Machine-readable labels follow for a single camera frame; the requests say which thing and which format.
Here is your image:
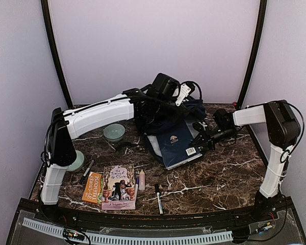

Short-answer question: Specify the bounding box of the near celadon green bowl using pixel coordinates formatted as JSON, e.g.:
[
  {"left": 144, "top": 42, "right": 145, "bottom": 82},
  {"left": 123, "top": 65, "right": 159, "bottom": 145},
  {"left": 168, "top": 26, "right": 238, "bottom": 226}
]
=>
[{"left": 67, "top": 150, "right": 85, "bottom": 173}]

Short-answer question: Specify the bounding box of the black marker left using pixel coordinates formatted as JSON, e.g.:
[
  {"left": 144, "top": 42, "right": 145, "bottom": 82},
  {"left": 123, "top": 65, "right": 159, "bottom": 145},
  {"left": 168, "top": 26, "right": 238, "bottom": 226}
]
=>
[{"left": 79, "top": 160, "right": 95, "bottom": 184}]

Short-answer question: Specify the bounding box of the black front rail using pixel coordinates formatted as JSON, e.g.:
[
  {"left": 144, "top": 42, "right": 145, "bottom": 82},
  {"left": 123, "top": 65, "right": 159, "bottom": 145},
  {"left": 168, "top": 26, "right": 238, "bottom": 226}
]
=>
[{"left": 17, "top": 198, "right": 294, "bottom": 232}]

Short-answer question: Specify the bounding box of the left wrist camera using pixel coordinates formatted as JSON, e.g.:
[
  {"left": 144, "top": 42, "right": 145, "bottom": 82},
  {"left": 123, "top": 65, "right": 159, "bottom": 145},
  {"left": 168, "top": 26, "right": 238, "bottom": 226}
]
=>
[{"left": 173, "top": 81, "right": 202, "bottom": 107}]

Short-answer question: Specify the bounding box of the dark blue hardcover book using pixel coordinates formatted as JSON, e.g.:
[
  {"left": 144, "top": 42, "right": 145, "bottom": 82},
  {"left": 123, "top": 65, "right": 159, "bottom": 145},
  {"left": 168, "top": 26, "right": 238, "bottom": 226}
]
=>
[{"left": 157, "top": 120, "right": 202, "bottom": 170}]

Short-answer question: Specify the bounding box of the black frame post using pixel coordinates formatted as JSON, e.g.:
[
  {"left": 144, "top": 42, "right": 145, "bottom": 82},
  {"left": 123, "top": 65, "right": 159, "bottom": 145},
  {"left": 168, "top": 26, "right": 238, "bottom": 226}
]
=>
[
  {"left": 40, "top": 0, "right": 73, "bottom": 109},
  {"left": 237, "top": 0, "right": 267, "bottom": 109}
]

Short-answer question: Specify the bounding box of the celadon green bowl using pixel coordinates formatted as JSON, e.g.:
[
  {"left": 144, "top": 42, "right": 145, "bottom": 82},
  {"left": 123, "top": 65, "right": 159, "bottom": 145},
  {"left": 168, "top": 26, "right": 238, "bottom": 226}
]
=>
[
  {"left": 67, "top": 150, "right": 85, "bottom": 173},
  {"left": 104, "top": 124, "right": 125, "bottom": 142}
]

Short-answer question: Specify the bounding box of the black white marker front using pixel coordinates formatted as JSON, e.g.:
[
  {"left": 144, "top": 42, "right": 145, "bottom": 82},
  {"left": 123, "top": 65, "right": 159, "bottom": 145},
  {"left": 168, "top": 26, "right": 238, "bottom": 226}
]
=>
[{"left": 155, "top": 184, "right": 164, "bottom": 215}]

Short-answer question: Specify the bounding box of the left black frame post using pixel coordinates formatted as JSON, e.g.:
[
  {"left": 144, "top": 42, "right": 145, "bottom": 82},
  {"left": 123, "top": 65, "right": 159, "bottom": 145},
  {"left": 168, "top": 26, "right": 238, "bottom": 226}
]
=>
[{"left": 40, "top": 0, "right": 73, "bottom": 109}]

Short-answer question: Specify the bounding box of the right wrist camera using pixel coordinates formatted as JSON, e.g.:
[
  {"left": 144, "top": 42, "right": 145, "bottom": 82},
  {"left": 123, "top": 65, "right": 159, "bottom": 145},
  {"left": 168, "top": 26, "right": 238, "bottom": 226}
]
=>
[{"left": 192, "top": 121, "right": 210, "bottom": 132}]

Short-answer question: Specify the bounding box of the pink Shrew paperback book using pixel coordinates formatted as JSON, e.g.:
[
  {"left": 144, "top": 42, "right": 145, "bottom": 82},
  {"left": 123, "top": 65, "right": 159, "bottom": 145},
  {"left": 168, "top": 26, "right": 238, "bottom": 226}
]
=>
[{"left": 101, "top": 164, "right": 137, "bottom": 211}]

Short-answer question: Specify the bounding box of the orange treehouse book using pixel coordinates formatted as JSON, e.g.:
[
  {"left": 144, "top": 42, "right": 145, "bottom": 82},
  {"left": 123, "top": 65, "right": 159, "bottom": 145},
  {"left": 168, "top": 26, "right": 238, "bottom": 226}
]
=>
[{"left": 82, "top": 172, "right": 103, "bottom": 204}]

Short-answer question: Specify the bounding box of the white slotted cable duct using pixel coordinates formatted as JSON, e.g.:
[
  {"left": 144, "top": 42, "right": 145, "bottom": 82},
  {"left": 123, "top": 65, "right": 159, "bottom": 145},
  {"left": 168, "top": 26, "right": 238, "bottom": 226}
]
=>
[{"left": 21, "top": 218, "right": 233, "bottom": 245}]

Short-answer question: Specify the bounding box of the blue marker pen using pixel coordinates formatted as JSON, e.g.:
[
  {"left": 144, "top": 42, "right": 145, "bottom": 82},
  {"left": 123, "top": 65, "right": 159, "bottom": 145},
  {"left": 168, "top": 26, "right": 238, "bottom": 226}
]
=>
[{"left": 134, "top": 175, "right": 139, "bottom": 202}]

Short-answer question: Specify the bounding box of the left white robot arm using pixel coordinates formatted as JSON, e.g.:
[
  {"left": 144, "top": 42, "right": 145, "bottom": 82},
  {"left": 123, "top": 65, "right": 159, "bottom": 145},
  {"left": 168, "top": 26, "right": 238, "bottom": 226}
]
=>
[{"left": 39, "top": 85, "right": 191, "bottom": 223}]

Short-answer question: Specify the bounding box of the navy blue student backpack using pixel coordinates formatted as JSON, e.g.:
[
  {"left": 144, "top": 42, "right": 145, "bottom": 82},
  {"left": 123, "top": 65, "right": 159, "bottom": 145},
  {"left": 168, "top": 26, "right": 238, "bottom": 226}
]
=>
[{"left": 133, "top": 92, "right": 206, "bottom": 163}]

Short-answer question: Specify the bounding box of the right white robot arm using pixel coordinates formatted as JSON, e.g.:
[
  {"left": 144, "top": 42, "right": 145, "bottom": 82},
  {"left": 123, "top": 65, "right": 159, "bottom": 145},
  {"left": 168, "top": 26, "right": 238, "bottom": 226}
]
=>
[{"left": 190, "top": 100, "right": 304, "bottom": 199}]

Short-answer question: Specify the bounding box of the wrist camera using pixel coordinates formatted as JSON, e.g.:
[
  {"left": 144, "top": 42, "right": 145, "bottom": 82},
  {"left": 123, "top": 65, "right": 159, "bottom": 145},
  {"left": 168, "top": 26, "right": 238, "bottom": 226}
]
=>
[
  {"left": 192, "top": 121, "right": 210, "bottom": 132},
  {"left": 173, "top": 81, "right": 202, "bottom": 107}
]

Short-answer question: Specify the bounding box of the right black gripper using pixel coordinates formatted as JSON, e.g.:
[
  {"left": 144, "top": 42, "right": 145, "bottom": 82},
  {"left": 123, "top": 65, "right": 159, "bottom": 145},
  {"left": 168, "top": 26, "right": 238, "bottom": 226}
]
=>
[{"left": 190, "top": 126, "right": 236, "bottom": 151}]

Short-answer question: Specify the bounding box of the right black frame post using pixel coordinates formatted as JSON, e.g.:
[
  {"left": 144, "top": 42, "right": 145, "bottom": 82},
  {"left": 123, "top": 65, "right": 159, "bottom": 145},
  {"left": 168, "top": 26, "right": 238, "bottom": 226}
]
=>
[{"left": 237, "top": 0, "right": 267, "bottom": 109}]

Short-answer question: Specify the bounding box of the far celadon green bowl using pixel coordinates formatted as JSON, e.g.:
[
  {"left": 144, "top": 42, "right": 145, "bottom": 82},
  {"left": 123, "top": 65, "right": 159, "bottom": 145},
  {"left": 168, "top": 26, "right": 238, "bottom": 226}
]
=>
[{"left": 104, "top": 124, "right": 125, "bottom": 142}]

